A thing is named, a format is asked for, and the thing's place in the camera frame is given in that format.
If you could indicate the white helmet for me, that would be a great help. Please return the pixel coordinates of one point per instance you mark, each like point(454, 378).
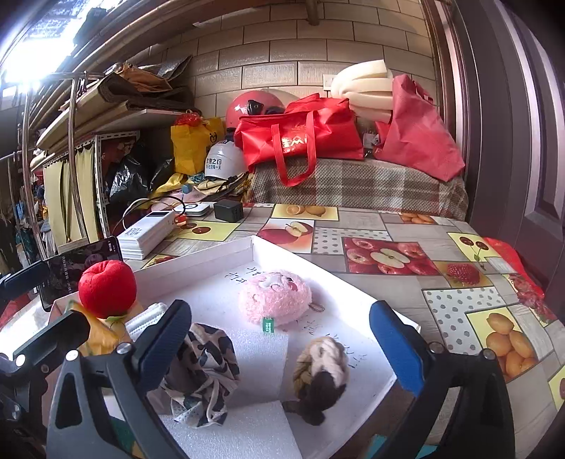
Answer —
point(225, 161)

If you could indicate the fruit print tablecloth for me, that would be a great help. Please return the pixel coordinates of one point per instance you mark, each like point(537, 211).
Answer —
point(375, 287)

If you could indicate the wooden post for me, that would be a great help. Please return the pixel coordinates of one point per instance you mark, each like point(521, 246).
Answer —
point(314, 11)

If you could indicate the plaid covered bench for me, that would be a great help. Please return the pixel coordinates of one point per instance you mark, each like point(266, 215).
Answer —
point(362, 185)

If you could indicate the yellow curtain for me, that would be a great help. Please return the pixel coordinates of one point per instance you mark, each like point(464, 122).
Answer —
point(55, 198)

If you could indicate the red plush apple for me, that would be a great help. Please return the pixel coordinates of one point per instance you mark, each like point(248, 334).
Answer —
point(106, 287)

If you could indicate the red tote bag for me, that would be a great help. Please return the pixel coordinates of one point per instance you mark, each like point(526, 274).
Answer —
point(300, 132)

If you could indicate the white foam roll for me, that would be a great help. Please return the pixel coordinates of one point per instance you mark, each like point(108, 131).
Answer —
point(362, 84)

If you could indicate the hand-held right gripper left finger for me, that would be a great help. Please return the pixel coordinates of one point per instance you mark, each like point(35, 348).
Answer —
point(167, 335)

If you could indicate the black plastic bag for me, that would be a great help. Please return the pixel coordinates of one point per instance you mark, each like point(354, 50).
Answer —
point(128, 176)

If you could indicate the white power bank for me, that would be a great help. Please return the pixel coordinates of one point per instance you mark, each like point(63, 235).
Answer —
point(145, 234)

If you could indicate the hanging clothes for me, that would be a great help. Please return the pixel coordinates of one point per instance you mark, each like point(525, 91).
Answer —
point(22, 220)

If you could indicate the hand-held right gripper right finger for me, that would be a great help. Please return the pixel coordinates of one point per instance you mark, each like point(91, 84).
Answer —
point(393, 348)

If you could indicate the brown braided scrunchie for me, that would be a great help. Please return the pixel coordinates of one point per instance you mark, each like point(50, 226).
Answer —
point(318, 370)

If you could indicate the black smartphone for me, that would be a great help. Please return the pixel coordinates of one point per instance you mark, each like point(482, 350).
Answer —
point(66, 269)

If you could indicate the brown door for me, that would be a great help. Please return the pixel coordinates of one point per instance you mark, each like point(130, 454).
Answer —
point(499, 110)

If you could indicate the pink plush toy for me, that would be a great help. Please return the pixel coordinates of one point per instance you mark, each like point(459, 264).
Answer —
point(273, 295)

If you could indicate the red nonwoven bag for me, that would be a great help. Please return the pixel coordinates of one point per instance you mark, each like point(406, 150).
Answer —
point(415, 132)

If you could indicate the white wall socket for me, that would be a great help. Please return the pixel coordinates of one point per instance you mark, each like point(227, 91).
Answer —
point(329, 82)

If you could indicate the pink helmet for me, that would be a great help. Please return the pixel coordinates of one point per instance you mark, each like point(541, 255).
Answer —
point(240, 110)

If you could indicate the white foam sheet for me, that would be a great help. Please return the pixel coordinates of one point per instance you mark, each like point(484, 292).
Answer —
point(238, 434)
point(260, 362)

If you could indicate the black charger block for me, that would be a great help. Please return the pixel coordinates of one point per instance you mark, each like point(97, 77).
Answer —
point(228, 211)

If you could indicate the metal storage shelf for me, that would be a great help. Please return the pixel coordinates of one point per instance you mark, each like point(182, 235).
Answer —
point(145, 115)

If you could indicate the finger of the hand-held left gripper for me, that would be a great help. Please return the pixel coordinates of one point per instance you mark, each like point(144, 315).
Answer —
point(26, 279)
point(53, 335)

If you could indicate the camouflage face mask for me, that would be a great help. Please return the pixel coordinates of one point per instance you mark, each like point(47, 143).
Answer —
point(207, 362)

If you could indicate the yellow cloth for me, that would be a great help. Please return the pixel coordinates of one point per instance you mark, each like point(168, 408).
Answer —
point(172, 181)

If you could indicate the yellow shopping bag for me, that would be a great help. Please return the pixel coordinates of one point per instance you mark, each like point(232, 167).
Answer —
point(190, 150)

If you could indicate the white shallow box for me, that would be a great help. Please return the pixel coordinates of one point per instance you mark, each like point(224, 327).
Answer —
point(353, 309)

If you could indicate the small red charm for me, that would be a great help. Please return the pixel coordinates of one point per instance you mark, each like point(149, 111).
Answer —
point(180, 219)

